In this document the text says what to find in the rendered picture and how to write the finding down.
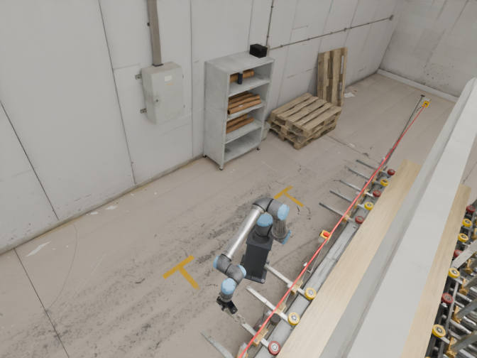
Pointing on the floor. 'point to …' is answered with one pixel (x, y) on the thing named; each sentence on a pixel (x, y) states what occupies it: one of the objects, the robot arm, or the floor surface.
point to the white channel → (416, 249)
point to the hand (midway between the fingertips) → (226, 310)
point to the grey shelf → (242, 134)
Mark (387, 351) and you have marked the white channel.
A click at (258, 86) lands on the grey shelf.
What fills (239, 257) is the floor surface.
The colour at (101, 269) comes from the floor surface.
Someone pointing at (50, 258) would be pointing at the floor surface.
